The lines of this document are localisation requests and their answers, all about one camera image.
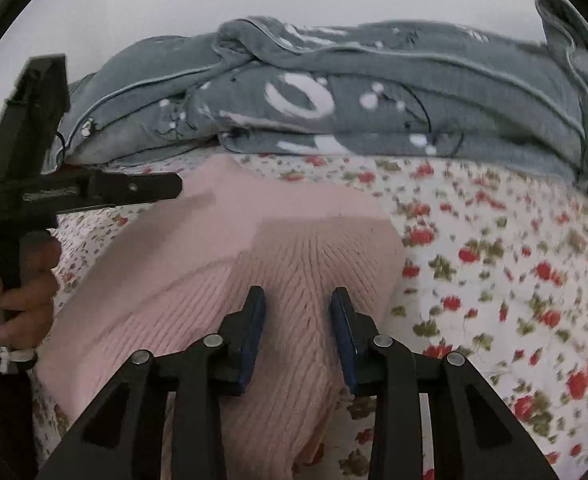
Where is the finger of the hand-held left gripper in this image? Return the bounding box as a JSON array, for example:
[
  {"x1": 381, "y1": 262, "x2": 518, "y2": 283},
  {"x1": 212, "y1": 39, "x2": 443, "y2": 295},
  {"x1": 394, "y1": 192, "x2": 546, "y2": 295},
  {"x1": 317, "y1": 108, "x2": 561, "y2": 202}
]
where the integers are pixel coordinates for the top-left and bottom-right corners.
[{"x1": 86, "y1": 172, "x2": 183, "y2": 207}]

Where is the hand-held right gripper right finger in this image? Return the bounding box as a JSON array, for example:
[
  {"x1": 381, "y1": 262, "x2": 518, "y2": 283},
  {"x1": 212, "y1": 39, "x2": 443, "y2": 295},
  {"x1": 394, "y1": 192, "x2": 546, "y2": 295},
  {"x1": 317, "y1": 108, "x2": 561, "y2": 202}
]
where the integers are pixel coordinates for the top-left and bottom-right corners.
[{"x1": 329, "y1": 287, "x2": 561, "y2": 480}]

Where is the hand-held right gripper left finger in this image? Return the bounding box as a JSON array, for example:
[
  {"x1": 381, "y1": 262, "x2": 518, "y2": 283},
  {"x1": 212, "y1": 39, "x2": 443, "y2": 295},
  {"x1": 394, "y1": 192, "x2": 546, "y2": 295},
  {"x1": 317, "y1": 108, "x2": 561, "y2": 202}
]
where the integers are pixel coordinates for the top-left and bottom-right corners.
[{"x1": 36, "y1": 286, "x2": 267, "y2": 480}]

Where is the pink knit sweater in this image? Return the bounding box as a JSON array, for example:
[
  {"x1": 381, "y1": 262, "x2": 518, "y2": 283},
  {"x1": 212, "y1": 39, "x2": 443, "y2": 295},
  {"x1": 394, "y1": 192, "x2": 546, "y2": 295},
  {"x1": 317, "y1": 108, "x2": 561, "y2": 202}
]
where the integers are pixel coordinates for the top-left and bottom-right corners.
[{"x1": 36, "y1": 155, "x2": 407, "y2": 480}]

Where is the person's left hand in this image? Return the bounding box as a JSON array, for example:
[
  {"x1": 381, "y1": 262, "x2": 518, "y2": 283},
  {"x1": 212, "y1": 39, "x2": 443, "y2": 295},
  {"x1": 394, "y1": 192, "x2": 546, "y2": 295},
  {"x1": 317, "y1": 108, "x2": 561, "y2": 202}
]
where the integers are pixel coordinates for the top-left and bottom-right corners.
[{"x1": 0, "y1": 236, "x2": 63, "y2": 361}]

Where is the floral bedsheet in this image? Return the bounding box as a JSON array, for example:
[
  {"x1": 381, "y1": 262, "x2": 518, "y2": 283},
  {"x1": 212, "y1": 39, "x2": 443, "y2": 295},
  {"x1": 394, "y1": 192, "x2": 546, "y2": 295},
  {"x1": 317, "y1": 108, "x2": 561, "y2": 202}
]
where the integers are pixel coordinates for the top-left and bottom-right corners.
[{"x1": 31, "y1": 152, "x2": 588, "y2": 480}]

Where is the grey patterned pajama garment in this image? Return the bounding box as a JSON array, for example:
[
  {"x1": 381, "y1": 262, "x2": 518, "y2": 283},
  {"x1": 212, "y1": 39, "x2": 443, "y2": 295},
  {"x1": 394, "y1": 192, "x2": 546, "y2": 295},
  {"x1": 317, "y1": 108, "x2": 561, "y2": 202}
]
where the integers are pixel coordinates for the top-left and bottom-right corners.
[{"x1": 41, "y1": 0, "x2": 588, "y2": 211}]

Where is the small white strap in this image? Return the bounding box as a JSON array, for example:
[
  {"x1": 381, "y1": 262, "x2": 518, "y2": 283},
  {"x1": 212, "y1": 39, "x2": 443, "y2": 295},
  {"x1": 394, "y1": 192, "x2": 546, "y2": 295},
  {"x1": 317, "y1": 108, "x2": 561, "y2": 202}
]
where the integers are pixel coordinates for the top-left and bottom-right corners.
[{"x1": 0, "y1": 346, "x2": 39, "y2": 375}]

